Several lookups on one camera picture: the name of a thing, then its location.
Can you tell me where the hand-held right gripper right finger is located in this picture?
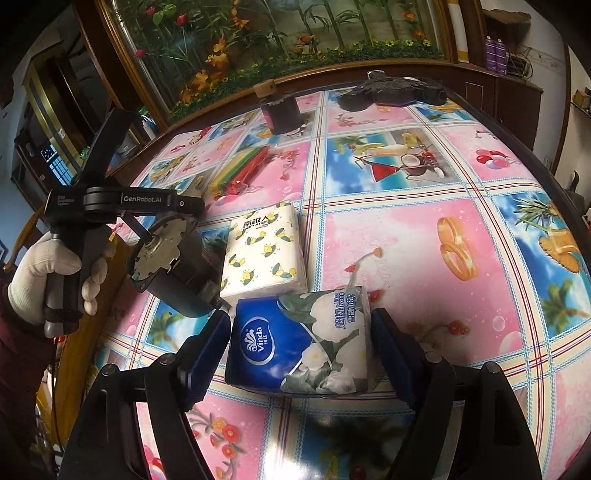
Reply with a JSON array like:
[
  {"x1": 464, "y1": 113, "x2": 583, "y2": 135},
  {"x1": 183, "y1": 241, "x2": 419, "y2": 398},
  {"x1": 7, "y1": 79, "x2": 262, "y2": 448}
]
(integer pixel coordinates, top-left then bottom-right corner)
[{"x1": 368, "y1": 306, "x2": 544, "y2": 480}]

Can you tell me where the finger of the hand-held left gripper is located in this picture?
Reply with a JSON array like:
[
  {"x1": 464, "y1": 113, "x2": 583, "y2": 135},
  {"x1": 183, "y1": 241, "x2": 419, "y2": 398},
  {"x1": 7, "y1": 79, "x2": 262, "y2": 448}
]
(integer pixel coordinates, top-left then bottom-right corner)
[{"x1": 81, "y1": 108, "x2": 140, "y2": 188}]

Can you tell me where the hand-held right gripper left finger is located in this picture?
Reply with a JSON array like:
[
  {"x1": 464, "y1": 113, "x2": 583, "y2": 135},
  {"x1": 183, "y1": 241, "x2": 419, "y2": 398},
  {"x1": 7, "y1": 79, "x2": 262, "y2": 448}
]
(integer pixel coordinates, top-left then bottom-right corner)
[{"x1": 60, "y1": 309, "x2": 232, "y2": 480}]

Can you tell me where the blue tissue pack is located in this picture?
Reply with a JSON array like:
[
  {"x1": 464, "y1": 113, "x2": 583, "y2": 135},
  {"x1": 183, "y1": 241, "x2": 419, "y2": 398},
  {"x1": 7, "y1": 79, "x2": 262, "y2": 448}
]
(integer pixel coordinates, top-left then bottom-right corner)
[{"x1": 224, "y1": 285, "x2": 382, "y2": 396}]

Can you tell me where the person's left forearm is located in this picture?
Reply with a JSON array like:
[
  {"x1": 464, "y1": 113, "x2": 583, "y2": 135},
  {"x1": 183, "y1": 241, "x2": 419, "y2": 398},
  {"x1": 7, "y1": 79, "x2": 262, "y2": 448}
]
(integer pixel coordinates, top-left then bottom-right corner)
[{"x1": 0, "y1": 282, "x2": 58, "y2": 464}]

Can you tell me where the person's left hand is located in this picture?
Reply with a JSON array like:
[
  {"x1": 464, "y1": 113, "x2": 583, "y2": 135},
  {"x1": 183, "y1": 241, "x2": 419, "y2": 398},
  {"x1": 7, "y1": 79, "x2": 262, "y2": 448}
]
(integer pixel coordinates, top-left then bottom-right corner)
[{"x1": 8, "y1": 224, "x2": 117, "y2": 326}]

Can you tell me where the bundle of coloured straws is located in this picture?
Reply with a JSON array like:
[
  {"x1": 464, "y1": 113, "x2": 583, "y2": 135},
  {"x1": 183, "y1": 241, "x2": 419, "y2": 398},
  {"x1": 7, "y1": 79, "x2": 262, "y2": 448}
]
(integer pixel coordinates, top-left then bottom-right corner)
[{"x1": 209, "y1": 144, "x2": 274, "y2": 198}]

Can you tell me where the white lemon print tissue pack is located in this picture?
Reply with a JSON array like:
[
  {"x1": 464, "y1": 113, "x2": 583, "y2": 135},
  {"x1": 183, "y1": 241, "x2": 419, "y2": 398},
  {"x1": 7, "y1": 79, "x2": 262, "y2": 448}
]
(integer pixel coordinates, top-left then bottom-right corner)
[{"x1": 218, "y1": 200, "x2": 308, "y2": 299}]

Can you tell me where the cardboard box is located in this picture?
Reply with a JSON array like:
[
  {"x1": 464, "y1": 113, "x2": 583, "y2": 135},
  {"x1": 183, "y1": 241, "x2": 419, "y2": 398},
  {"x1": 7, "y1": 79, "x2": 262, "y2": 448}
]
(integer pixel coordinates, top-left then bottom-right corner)
[{"x1": 39, "y1": 224, "x2": 137, "y2": 444}]

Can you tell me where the printed tablecloth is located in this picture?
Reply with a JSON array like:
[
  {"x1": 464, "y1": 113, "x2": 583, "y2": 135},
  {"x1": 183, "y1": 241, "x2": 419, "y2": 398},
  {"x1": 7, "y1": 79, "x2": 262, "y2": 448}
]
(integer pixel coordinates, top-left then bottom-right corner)
[{"x1": 98, "y1": 76, "x2": 591, "y2": 480}]

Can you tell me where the dark jar with wooden lid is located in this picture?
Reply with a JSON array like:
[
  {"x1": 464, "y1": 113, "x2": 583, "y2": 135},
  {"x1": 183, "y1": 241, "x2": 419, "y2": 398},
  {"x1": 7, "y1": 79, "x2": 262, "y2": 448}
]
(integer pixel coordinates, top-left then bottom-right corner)
[{"x1": 253, "y1": 78, "x2": 304, "y2": 136}]

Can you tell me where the fish tank with artificial plants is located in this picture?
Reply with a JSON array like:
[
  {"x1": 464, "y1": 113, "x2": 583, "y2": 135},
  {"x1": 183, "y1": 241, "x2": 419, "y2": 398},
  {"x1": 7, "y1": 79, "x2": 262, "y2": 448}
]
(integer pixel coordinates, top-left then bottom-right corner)
[{"x1": 93, "y1": 0, "x2": 458, "y2": 126}]

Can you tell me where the black lumpy object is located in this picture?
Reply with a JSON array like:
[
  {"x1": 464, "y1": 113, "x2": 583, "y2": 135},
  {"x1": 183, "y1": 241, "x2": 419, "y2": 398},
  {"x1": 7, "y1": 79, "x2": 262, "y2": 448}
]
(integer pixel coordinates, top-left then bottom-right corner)
[{"x1": 336, "y1": 69, "x2": 448, "y2": 112}]

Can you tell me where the wire rack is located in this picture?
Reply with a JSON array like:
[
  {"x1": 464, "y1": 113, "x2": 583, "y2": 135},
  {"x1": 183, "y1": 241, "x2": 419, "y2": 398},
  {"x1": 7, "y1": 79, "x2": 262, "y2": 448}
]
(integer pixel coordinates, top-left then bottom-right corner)
[{"x1": 505, "y1": 50, "x2": 533, "y2": 80}]

